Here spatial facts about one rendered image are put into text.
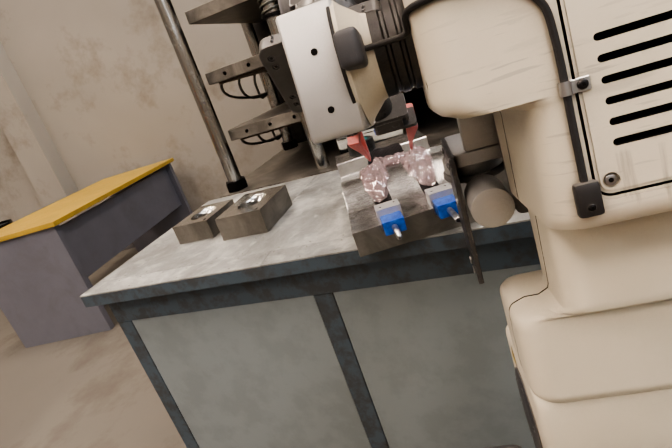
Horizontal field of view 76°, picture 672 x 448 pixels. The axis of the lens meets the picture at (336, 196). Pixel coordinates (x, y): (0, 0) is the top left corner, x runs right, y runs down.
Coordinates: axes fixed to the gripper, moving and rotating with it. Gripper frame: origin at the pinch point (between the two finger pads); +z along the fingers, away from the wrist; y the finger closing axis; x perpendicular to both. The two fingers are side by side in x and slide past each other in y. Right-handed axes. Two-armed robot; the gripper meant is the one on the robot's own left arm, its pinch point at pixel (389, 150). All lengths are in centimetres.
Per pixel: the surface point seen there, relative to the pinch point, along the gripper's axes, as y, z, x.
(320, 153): 35, 54, -74
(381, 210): 4.9, 11.0, 4.0
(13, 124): 361, 82, -284
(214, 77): 69, 21, -101
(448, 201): -8.0, 11.6, 5.4
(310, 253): 23.9, 20.7, 2.7
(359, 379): 24, 57, 17
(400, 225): 1.7, 11.7, 8.3
